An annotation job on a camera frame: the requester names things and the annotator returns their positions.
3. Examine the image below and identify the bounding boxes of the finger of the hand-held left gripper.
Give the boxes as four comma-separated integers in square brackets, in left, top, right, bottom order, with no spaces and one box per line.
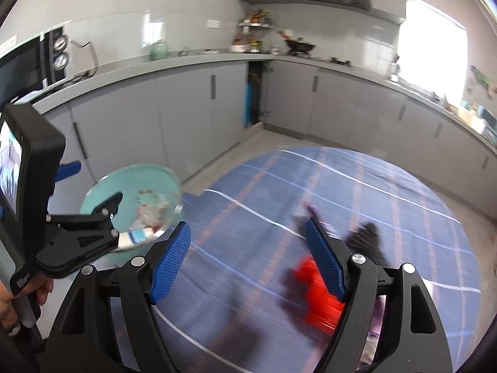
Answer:
[46,192,125,227]
[55,160,82,182]

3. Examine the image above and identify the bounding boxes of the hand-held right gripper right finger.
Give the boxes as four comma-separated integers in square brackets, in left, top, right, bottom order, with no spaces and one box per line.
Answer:
[305,218,453,373]

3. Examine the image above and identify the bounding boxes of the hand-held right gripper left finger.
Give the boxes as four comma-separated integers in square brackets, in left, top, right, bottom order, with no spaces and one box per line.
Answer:
[44,221,192,373]

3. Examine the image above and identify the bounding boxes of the white bottle blue label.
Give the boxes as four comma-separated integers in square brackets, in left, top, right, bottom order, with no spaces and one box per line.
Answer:
[114,227,164,251]

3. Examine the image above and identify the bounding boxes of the black fuzzy cloth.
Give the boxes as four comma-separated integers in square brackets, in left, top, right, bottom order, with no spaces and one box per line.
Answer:
[345,223,389,269]

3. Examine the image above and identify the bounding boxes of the red mesh net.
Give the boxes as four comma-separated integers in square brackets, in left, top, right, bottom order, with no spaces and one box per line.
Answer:
[293,254,346,335]

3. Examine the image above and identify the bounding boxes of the clear pink plastic bag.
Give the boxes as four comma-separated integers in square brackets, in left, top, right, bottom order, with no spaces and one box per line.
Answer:
[130,196,173,231]

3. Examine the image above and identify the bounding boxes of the teal giraffe print bin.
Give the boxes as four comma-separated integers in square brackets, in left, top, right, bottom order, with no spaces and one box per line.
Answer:
[79,163,184,255]

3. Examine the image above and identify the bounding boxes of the person's left hand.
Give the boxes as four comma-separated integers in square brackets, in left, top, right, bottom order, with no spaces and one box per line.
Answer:
[0,276,54,337]

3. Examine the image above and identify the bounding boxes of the blue plaid tablecloth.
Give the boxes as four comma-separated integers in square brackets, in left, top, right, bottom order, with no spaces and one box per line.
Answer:
[109,145,482,373]

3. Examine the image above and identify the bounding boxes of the silver black microwave oven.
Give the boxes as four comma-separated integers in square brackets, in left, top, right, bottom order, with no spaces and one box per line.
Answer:
[0,27,72,105]

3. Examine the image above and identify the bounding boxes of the grey kitchen base cabinets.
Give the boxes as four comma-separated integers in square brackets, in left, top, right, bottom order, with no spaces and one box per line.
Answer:
[31,56,497,218]

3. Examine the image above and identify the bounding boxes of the pale green kettle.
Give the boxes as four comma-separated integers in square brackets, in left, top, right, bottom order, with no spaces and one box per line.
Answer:
[149,41,169,62]

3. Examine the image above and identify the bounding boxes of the black wok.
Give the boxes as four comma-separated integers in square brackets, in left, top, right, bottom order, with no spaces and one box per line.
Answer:
[277,30,317,56]

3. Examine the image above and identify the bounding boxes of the spice rack with bottles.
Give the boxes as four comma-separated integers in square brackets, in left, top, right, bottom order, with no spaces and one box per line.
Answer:
[232,8,274,53]

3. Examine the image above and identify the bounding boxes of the metal spice rack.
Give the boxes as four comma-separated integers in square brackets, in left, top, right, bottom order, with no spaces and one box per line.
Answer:
[232,8,274,53]

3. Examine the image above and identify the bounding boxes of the bright window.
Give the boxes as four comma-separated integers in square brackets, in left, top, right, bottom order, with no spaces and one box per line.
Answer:
[396,0,467,105]

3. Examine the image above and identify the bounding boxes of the hanging cloths on hooks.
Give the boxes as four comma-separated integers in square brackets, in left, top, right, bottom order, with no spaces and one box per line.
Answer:
[470,65,497,98]

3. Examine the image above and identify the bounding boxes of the black power cable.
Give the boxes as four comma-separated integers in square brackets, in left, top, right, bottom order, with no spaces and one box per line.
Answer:
[68,41,98,82]

